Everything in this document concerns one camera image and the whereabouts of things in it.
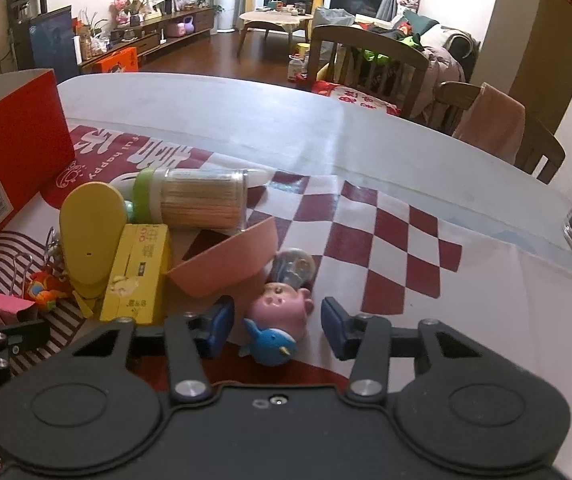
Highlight red seat cushion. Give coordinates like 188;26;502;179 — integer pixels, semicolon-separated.
312;80;399;116

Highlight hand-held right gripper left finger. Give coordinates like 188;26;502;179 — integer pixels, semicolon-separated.
68;296;237;403

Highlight small yellow box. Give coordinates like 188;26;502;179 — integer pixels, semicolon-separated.
100;224;171;325

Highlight pink heart-shaped bowl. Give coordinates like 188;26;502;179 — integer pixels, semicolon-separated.
166;216;279;299

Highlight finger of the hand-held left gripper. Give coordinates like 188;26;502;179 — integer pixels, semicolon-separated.
0;316;52;372

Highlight grey plastic bag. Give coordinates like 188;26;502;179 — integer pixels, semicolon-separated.
313;7;357;28

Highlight white pen with green label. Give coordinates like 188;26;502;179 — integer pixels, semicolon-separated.
110;167;274;202

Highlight orange gift box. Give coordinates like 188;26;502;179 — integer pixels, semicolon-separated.
93;46;140;75

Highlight orange colourful keychain toy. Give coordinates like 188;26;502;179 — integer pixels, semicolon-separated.
26;226;72;312

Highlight pink pig toy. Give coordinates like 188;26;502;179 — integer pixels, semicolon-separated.
245;282;314;341

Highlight wooden coffee table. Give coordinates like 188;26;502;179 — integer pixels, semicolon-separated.
238;9;314;58

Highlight pink binder clip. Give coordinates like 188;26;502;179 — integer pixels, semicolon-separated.
0;254;41;331

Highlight yellow oval plastic piece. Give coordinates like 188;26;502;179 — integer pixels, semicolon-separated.
60;182;129;302

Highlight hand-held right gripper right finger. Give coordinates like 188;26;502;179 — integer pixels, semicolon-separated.
320;297;484;403

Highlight plastic bottle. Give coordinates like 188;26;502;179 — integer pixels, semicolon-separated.
288;52;309;83

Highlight blue whale toy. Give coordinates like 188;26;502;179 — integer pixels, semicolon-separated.
239;319;299;367

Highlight pink flowers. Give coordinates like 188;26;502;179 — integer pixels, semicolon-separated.
110;0;134;26

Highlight pink towel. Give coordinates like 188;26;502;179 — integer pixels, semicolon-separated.
452;82;527;166

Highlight toothpick jar with green lid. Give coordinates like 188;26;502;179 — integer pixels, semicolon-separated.
133;167;249;232

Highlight dark blue cabinet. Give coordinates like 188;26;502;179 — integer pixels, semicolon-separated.
28;5;80;83

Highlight red cardboard box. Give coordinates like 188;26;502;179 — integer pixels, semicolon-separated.
0;69;76;261

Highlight pink coat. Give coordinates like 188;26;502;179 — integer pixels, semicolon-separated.
413;45;469;123

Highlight sofa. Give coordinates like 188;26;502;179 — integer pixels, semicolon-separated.
361;7;482;86

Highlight wooden chair with slats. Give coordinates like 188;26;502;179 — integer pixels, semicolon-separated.
311;24;432;121

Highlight black water dispenser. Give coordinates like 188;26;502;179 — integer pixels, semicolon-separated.
6;0;50;72

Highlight red and white printed mat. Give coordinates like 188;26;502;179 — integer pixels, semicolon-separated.
0;122;572;480

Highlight white round lid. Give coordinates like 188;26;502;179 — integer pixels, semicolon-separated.
271;248;315;292

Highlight yellow-green plastic stick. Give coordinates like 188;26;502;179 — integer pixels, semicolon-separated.
72;292;102;319

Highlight green garment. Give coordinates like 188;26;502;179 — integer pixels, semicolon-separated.
361;32;424;63

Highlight wooden media cabinet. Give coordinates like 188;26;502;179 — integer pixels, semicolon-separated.
78;7;217;68

